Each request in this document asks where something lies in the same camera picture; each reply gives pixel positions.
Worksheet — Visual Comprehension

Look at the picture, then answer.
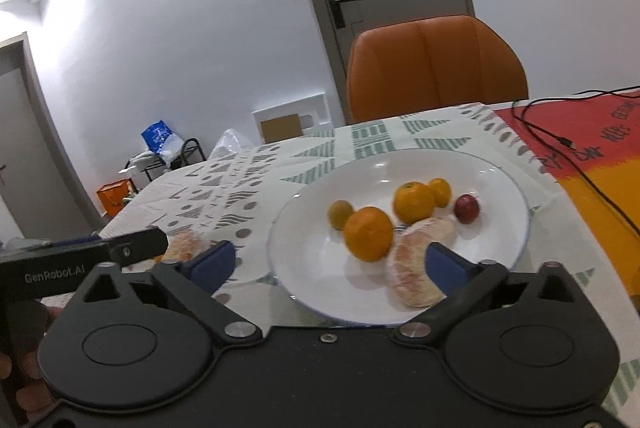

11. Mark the peeled pomelo segment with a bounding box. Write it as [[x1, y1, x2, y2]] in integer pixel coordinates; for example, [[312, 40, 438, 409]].
[[154, 230, 206, 263], [385, 217, 457, 309]]

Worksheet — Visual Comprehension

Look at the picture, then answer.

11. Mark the red small fruit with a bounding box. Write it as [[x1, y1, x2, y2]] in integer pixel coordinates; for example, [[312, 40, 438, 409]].
[[454, 194, 480, 224]]

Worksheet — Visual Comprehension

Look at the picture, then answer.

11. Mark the small orange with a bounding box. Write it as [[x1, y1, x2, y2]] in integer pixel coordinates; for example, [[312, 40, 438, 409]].
[[427, 178, 452, 208]]

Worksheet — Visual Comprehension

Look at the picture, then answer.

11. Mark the medium orange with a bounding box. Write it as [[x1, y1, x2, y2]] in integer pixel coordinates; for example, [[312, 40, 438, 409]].
[[392, 181, 436, 226]]

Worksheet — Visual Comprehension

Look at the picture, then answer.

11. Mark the large orange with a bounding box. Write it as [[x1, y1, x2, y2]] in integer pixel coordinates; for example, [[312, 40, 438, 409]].
[[343, 206, 395, 263]]

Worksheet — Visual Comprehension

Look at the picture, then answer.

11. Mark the green-brown round fruit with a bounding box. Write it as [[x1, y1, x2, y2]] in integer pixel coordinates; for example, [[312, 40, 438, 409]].
[[326, 200, 355, 231]]

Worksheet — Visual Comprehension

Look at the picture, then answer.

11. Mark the person's left hand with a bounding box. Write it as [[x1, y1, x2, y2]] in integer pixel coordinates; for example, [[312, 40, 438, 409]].
[[1, 300, 63, 426]]

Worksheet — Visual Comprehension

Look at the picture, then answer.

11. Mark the patterned tablecloth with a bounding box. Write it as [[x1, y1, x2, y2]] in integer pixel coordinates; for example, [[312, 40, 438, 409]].
[[103, 103, 639, 427]]

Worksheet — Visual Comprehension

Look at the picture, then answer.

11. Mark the orange paper bag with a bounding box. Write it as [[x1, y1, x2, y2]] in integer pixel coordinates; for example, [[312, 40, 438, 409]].
[[96, 179, 134, 219]]

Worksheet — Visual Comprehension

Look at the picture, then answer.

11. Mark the white ceramic plate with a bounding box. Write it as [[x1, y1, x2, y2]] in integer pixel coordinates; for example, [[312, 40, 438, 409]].
[[267, 150, 530, 325]]

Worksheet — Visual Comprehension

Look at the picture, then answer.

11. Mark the black shoe rack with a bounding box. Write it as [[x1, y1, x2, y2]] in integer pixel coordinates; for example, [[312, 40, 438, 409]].
[[124, 136, 207, 183]]

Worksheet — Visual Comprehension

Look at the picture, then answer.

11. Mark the translucent plastic bag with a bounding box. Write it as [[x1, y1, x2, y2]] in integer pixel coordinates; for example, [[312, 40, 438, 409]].
[[207, 128, 254, 160]]

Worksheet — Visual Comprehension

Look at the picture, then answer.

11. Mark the blue white bag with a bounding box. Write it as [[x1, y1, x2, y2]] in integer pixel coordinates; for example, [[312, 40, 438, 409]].
[[141, 120, 184, 164]]

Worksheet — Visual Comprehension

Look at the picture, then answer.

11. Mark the white foam packaging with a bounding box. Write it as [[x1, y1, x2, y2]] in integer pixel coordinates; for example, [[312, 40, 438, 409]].
[[253, 93, 332, 144]]

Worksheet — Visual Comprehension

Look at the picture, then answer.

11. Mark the red orange mat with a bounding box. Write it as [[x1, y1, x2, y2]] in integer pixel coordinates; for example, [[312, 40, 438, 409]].
[[495, 86, 639, 304]]

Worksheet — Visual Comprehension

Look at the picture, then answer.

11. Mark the orange leather chair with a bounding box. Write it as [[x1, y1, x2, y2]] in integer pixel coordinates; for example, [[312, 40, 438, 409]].
[[347, 15, 528, 122]]

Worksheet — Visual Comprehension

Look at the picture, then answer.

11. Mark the black door lock handle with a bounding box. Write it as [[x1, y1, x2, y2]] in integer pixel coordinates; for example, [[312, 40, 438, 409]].
[[326, 0, 356, 29]]

